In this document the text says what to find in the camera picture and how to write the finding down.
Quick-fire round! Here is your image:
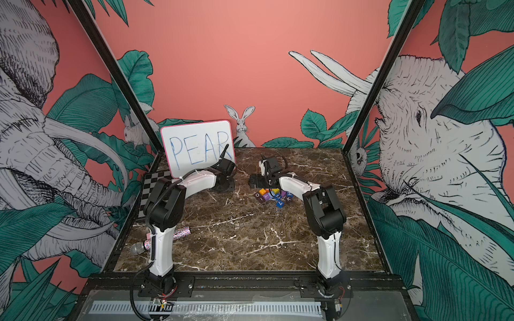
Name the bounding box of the black white checkerboard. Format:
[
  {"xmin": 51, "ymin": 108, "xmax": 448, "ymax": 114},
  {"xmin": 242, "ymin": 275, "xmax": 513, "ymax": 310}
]
[{"xmin": 136, "ymin": 171, "xmax": 171, "ymax": 223}]

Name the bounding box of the glittery purple tube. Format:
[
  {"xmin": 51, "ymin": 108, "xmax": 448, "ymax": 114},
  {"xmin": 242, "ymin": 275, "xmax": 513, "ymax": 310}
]
[{"xmin": 143, "ymin": 227, "xmax": 191, "ymax": 251}]

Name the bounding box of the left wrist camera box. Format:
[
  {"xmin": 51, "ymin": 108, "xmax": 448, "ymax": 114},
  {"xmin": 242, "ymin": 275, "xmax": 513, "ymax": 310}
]
[{"xmin": 216, "ymin": 159, "xmax": 236, "ymax": 177}]

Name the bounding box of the black mounting rail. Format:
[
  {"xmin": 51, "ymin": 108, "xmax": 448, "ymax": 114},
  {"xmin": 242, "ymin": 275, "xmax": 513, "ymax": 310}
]
[{"xmin": 81, "ymin": 271, "xmax": 406, "ymax": 300}]

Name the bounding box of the pink framed whiteboard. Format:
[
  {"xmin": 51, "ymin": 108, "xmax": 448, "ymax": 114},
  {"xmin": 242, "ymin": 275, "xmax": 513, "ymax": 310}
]
[{"xmin": 160, "ymin": 120, "xmax": 235, "ymax": 178}]

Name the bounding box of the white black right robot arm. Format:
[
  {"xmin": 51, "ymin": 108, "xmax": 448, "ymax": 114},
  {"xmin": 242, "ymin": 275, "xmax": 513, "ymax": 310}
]
[{"xmin": 249, "ymin": 156, "xmax": 350, "ymax": 299}]

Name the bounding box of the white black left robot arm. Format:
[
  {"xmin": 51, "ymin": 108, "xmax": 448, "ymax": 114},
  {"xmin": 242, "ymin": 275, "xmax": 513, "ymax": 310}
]
[{"xmin": 144, "ymin": 166, "xmax": 235, "ymax": 298}]

